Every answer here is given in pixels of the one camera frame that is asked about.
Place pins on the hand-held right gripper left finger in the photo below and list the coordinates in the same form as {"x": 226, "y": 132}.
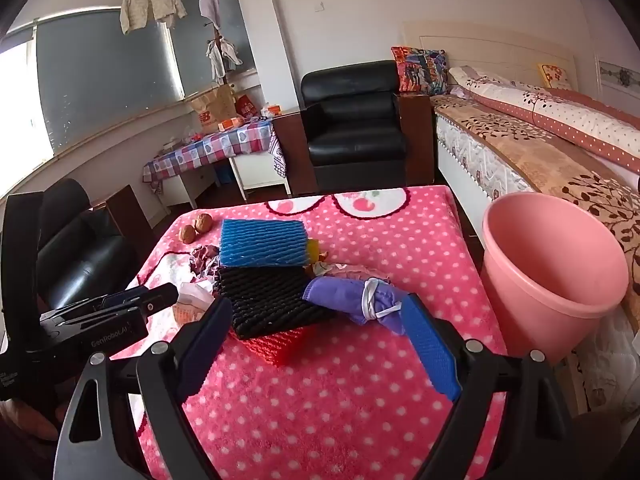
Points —
{"x": 205, "y": 345}

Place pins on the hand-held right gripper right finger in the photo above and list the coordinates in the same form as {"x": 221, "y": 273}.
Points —
{"x": 430, "y": 350}

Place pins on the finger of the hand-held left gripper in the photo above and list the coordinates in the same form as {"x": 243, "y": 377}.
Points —
{"x": 125, "y": 297}
{"x": 157, "y": 302}

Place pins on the clear plastic wrapper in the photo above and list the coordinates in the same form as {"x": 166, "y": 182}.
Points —
{"x": 192, "y": 300}

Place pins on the purple wrapper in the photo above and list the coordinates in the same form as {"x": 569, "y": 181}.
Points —
{"x": 205, "y": 262}

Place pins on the black foam net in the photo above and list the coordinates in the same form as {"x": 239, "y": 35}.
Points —
{"x": 265, "y": 300}

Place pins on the red foam net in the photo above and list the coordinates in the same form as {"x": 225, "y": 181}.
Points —
{"x": 280, "y": 347}

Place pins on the purple glove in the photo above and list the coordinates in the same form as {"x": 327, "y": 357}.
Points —
{"x": 340, "y": 300}

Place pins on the pink plastic bucket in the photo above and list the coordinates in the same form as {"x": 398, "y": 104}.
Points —
{"x": 525, "y": 285}

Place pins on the blue foam net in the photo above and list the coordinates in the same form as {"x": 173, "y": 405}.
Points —
{"x": 262, "y": 242}

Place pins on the person's left hand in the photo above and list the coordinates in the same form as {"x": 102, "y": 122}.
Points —
{"x": 30, "y": 420}

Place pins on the black leather armchair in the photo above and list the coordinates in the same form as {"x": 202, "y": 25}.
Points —
{"x": 80, "y": 260}
{"x": 355, "y": 125}

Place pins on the brown wooden side table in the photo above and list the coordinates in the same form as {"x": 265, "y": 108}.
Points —
{"x": 125, "y": 215}
{"x": 290, "y": 155}
{"x": 417, "y": 135}

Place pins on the white desk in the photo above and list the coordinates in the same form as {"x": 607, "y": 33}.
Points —
{"x": 255, "y": 170}

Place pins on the checkered-cloth side table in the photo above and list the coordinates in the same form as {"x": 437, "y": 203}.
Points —
{"x": 220, "y": 142}

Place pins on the white bed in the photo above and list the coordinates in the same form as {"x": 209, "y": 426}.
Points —
{"x": 465, "y": 155}

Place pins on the brown paper bag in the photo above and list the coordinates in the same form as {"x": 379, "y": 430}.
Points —
{"x": 212, "y": 107}

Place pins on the red gift bag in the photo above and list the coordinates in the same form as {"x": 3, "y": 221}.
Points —
{"x": 245, "y": 107}

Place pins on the bed with floral quilt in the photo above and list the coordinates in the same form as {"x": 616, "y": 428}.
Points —
{"x": 540, "y": 160}

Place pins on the grey window blind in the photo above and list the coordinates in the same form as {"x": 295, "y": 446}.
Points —
{"x": 100, "y": 75}
{"x": 210, "y": 60}

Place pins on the orange white tissue box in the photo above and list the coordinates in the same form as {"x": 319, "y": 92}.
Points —
{"x": 272, "y": 109}

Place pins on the white hanging garment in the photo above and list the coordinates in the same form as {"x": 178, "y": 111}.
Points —
{"x": 222, "y": 57}

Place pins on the white tree print quilt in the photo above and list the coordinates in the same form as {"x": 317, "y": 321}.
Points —
{"x": 550, "y": 110}

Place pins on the wooden coat rack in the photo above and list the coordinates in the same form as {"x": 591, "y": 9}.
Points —
{"x": 218, "y": 31}

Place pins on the colourful printed cushion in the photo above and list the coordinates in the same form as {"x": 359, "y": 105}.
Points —
{"x": 420, "y": 70}

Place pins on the cream knitted sweater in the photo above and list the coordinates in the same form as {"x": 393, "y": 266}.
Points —
{"x": 150, "y": 2}

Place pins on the yellow patterned cushion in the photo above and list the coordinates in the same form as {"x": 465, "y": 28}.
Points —
{"x": 554, "y": 76}

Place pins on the pink hanging cloth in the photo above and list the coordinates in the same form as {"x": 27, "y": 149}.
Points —
{"x": 210, "y": 5}

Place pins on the cream bed headboard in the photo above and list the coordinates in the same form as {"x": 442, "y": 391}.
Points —
{"x": 500, "y": 50}

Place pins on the white sliding door wardrobe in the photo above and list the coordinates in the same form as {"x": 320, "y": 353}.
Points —
{"x": 620, "y": 75}

